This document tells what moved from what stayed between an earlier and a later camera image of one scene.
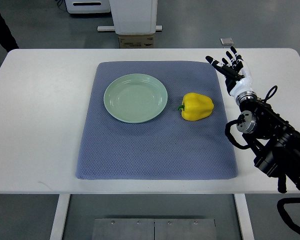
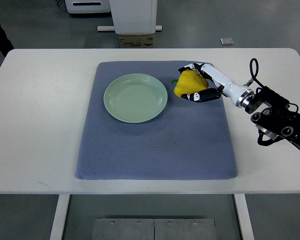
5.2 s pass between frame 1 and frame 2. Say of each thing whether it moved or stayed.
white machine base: stayed
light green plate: stayed
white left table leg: stayed
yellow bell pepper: moved
